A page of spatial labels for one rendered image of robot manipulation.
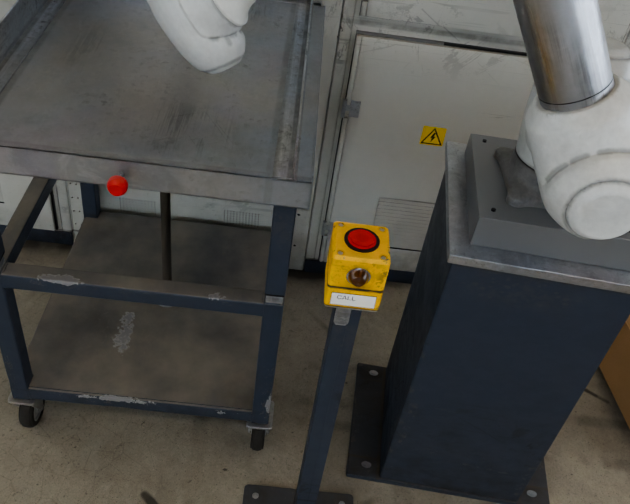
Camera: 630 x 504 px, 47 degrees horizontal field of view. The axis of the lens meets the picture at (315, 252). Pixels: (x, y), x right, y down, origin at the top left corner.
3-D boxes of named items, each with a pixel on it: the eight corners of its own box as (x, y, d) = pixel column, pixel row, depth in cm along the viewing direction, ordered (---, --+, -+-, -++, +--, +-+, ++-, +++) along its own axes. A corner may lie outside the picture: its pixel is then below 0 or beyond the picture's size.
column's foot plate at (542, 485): (534, 396, 200) (537, 391, 199) (549, 512, 175) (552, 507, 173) (357, 365, 201) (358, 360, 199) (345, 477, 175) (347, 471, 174)
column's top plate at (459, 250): (614, 177, 152) (618, 169, 151) (652, 298, 125) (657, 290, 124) (444, 148, 152) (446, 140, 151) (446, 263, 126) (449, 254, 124)
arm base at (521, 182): (581, 151, 144) (591, 126, 140) (611, 218, 127) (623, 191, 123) (489, 140, 143) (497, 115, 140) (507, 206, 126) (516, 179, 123)
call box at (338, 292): (378, 314, 105) (391, 262, 98) (323, 308, 105) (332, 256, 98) (376, 275, 111) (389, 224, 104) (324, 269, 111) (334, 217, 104)
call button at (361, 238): (375, 257, 101) (377, 248, 100) (346, 253, 100) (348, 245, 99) (374, 238, 104) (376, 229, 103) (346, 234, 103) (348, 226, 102)
